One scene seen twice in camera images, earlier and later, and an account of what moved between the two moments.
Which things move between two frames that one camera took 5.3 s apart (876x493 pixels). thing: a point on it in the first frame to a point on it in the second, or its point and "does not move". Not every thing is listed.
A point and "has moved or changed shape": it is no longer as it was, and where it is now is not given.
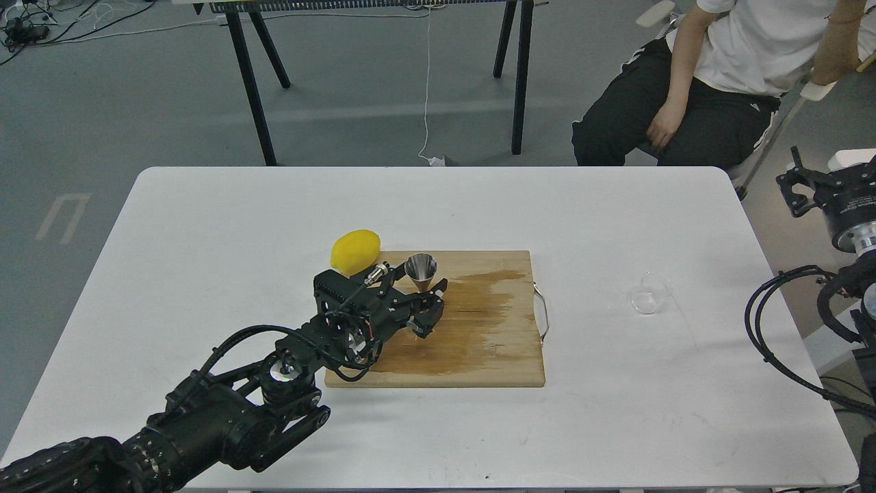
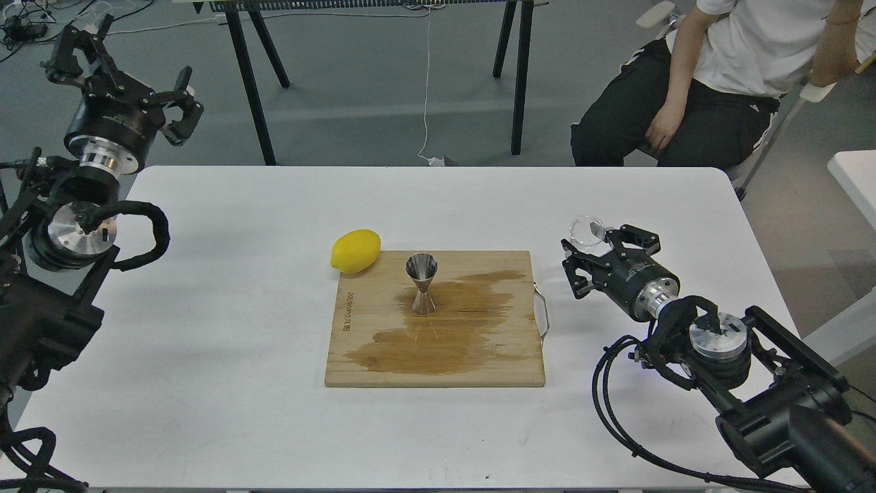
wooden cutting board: (488, 335) does not move
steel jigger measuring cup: (421, 268) does not move
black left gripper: (358, 312) to (116, 122)
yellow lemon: (353, 251) does not move
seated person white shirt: (707, 92) does not move
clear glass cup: (655, 288) has moved or changed shape
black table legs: (237, 14) does not move
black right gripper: (847, 195) to (634, 280)
